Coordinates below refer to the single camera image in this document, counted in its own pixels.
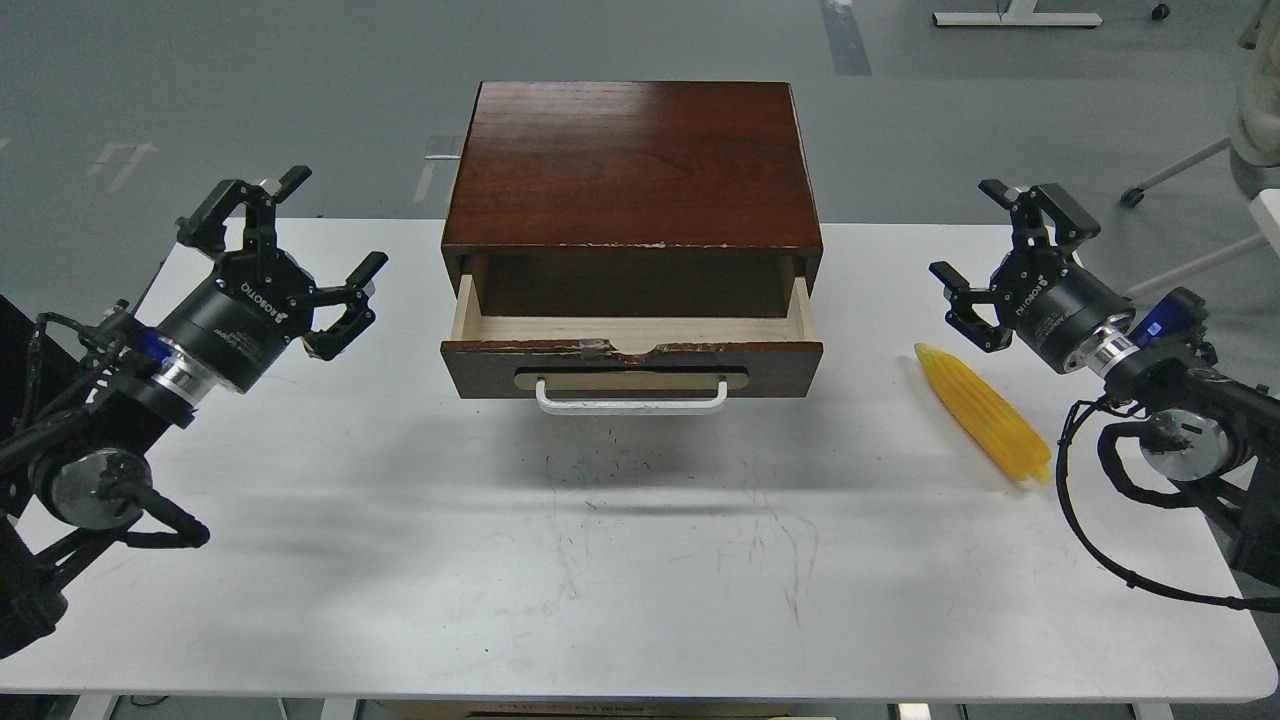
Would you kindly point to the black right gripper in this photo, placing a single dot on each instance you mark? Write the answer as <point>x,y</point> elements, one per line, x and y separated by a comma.
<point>1040,293</point>

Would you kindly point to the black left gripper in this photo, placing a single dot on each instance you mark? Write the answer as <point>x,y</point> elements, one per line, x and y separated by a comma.
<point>235,317</point>

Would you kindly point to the yellow corn cob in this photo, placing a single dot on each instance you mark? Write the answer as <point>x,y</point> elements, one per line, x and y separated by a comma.
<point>1001,431</point>

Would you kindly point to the wooden drawer with white handle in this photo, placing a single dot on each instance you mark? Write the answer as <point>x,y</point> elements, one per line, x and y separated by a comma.
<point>632,329</point>

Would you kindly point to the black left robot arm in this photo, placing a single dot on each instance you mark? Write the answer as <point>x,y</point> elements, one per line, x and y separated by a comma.
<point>94,399</point>

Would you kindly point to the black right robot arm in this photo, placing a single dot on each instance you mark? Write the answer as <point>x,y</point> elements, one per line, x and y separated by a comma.
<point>1185,436</point>

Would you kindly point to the white table base far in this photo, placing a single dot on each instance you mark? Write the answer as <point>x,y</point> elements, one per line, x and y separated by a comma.
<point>1018,14</point>

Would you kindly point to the dark wooden cabinet box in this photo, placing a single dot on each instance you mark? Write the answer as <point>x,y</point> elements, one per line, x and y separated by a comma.
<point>563,166</point>

